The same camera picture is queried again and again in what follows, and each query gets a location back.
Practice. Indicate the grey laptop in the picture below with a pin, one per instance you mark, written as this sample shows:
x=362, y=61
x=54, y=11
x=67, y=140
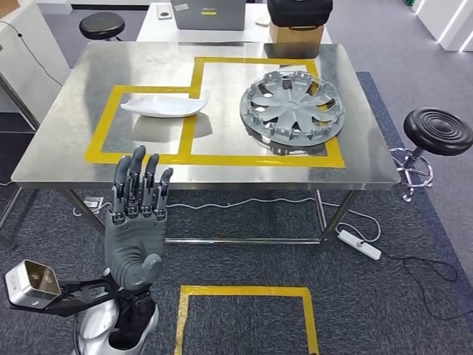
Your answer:
x=228, y=19

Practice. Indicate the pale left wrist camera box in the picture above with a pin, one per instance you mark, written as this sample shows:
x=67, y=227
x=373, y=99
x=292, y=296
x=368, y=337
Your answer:
x=18, y=289

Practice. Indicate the black round stool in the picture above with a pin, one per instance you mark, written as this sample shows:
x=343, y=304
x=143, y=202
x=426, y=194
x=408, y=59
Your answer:
x=101, y=25
x=437, y=130

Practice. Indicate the black bag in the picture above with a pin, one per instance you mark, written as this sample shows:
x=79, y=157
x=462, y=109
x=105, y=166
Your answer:
x=299, y=12

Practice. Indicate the white partition block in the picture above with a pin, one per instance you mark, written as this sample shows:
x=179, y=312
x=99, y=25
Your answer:
x=432, y=14

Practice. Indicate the white remote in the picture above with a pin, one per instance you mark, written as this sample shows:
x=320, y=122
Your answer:
x=262, y=19

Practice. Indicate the grey wheel hubcap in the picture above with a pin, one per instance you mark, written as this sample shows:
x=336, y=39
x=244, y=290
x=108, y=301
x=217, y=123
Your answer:
x=292, y=105

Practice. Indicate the brown cardboard box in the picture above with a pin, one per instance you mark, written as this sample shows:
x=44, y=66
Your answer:
x=296, y=35

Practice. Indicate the white cabinet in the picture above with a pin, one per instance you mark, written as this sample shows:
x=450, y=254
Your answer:
x=37, y=73

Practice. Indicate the white desk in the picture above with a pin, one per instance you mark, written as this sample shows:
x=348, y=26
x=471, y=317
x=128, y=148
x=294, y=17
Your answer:
x=155, y=32

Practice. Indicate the yellow workbench tape frame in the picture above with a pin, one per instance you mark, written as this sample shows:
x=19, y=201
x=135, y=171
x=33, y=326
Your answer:
x=222, y=160

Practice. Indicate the small white device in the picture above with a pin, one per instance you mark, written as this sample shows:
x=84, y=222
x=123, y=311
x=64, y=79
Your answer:
x=164, y=11

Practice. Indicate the white power strip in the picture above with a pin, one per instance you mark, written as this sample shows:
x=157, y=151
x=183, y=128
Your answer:
x=358, y=245

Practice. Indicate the grey floor socket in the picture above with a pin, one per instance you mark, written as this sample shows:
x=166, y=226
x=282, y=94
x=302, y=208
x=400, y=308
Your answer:
x=93, y=203

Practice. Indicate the white curved plastic part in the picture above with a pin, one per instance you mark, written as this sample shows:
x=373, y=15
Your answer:
x=162, y=105

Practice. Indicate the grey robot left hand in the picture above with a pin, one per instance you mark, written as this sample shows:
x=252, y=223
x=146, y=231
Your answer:
x=133, y=245

